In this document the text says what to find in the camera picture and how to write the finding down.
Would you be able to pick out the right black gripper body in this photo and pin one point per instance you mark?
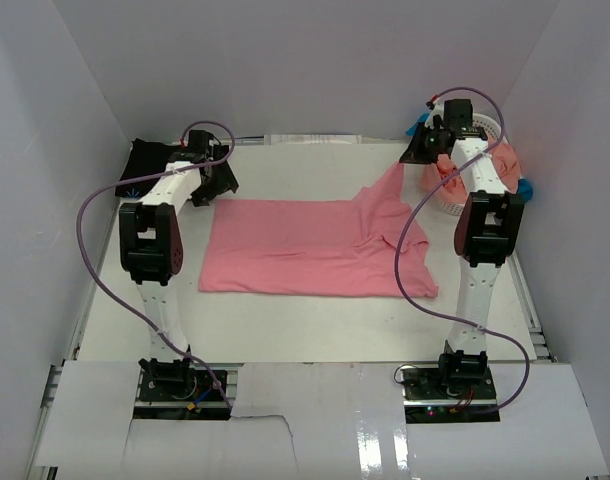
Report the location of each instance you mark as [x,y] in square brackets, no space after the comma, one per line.
[431,137]

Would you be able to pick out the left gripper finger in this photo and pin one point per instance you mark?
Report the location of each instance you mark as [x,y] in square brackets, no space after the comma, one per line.
[224,179]
[204,195]

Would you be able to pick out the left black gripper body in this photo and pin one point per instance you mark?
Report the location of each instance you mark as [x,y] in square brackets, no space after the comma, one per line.
[220,158]

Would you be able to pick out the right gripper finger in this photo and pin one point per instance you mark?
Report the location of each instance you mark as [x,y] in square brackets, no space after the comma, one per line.
[426,156]
[416,150]

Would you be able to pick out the pink t shirt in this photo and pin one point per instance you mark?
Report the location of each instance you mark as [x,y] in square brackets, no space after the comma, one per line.
[362,247]

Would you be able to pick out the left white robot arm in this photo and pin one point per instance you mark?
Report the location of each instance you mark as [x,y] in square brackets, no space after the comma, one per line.
[151,248]

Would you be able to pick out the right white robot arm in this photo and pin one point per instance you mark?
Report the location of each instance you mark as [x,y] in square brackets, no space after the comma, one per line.
[485,236]

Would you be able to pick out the white perforated laundry basket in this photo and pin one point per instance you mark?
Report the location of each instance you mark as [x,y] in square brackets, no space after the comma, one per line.
[492,130]

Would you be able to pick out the folded black t shirt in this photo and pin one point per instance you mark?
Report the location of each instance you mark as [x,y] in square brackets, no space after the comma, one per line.
[145,158]

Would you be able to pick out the white paper sheets at back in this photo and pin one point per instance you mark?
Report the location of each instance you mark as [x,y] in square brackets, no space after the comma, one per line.
[300,139]

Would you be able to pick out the salmon orange t shirt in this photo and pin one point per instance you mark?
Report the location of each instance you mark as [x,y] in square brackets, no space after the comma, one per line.
[505,162]

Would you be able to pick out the blue t shirt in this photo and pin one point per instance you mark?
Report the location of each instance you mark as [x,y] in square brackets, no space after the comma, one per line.
[525,189]

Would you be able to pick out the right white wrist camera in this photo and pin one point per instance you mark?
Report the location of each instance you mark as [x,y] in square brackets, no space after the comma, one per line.
[435,110]

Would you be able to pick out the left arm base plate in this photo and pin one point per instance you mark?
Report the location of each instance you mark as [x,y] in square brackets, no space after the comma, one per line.
[180,391]

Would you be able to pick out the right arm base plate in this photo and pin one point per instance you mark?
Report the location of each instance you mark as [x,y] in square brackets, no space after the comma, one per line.
[428,402]

